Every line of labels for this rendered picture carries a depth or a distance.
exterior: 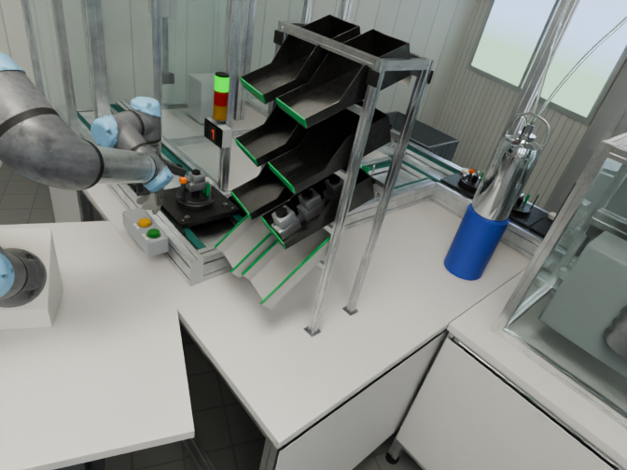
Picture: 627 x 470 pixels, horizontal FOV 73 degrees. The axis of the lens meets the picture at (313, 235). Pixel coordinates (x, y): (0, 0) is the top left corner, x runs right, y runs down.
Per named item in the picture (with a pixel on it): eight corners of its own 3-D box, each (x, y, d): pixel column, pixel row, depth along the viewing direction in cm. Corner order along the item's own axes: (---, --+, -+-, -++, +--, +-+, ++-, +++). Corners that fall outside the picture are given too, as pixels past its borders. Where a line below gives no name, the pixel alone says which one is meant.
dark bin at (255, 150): (257, 167, 107) (248, 143, 101) (237, 145, 115) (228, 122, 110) (348, 119, 113) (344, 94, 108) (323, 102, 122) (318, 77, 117)
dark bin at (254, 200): (251, 220, 116) (243, 200, 110) (232, 197, 124) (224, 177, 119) (336, 172, 122) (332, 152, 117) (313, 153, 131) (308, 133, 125)
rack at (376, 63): (312, 337, 128) (382, 62, 84) (243, 269, 149) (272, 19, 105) (358, 311, 141) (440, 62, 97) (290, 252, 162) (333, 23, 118)
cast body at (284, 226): (282, 241, 109) (275, 222, 104) (272, 232, 112) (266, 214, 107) (308, 223, 112) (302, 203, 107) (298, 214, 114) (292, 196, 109)
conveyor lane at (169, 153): (200, 271, 144) (201, 248, 138) (106, 165, 190) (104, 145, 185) (268, 248, 161) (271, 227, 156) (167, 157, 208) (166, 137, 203)
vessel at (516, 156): (496, 227, 150) (548, 124, 130) (463, 207, 158) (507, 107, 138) (514, 217, 159) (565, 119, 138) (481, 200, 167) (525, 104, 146)
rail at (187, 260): (190, 286, 137) (190, 260, 131) (91, 168, 187) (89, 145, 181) (205, 281, 140) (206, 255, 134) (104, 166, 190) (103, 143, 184)
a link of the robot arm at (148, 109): (120, 98, 111) (145, 92, 118) (123, 138, 117) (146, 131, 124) (144, 107, 109) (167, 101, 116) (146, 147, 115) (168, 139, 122)
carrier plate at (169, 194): (180, 229, 146) (180, 224, 145) (150, 197, 160) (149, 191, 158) (239, 214, 161) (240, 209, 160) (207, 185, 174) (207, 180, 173)
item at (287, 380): (277, 449, 101) (279, 443, 100) (70, 173, 185) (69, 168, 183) (529, 268, 189) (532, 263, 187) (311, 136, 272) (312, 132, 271)
